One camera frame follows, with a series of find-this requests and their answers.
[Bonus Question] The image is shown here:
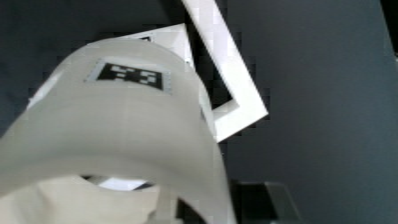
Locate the white lamp shade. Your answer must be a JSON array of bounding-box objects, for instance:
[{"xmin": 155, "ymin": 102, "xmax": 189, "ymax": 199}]
[{"xmin": 0, "ymin": 38, "xmax": 235, "ymax": 224}]

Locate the white lamp base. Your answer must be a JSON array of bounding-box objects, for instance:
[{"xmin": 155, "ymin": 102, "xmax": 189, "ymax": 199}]
[{"xmin": 116, "ymin": 24, "xmax": 195, "ymax": 71}]

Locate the white U-shaped border fence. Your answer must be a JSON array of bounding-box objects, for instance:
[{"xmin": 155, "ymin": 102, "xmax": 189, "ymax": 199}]
[{"xmin": 180, "ymin": 0, "xmax": 267, "ymax": 141}]

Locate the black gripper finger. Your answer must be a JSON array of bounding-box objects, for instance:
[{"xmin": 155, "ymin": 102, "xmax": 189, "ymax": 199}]
[{"xmin": 228, "ymin": 181, "xmax": 303, "ymax": 224}]

